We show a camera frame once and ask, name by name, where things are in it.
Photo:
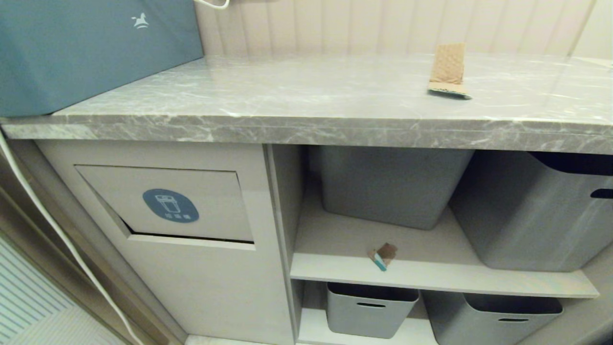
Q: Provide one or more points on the grey plastic storage bin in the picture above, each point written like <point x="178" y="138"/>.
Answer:
<point x="483" y="321"/>
<point x="536" y="215"/>
<point x="388" y="187"/>
<point x="364" y="311"/>

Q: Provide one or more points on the trash bin flap door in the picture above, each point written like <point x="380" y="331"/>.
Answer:
<point x="182" y="191"/>

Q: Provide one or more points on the small brown wrapper scrap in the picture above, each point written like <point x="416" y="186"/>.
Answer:
<point x="385" y="254"/>

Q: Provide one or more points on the beige cabinet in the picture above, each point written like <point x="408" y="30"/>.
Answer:
<point x="215" y="287"/>

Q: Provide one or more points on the beige shelf board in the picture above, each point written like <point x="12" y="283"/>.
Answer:
<point x="431" y="268"/>

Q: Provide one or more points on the brown cardboard cup sleeve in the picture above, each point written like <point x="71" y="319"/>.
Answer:
<point x="449" y="67"/>

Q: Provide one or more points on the blue-grey box appliance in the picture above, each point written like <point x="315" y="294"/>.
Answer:
<point x="86" y="52"/>

